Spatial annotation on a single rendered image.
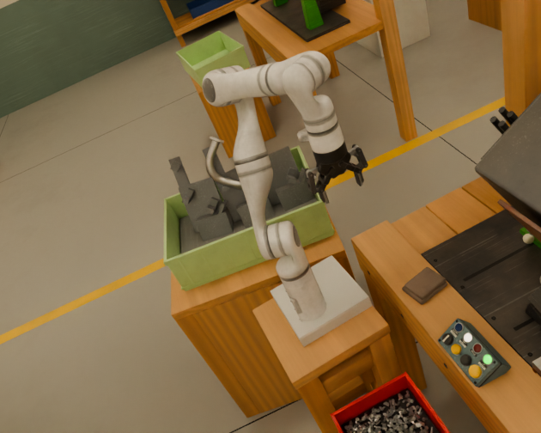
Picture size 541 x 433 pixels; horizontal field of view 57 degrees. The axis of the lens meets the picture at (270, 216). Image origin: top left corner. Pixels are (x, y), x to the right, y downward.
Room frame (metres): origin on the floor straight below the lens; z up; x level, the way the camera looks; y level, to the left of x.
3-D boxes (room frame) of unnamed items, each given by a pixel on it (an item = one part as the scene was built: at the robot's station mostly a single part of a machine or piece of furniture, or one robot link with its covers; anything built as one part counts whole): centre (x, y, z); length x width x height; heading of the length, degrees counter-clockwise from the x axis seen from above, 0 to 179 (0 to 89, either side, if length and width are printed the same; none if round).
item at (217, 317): (1.56, 0.12, 0.39); 0.68 x 0.52 x 0.79; 85
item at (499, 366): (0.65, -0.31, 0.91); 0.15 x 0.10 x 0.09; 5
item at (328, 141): (0.96, -0.18, 1.47); 0.11 x 0.09 x 0.06; 5
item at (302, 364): (1.00, 0.00, 0.83); 0.32 x 0.32 x 0.04; 8
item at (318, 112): (0.93, -0.18, 1.57); 0.09 x 0.07 x 0.15; 120
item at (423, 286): (0.89, -0.31, 0.91); 0.10 x 0.08 x 0.03; 105
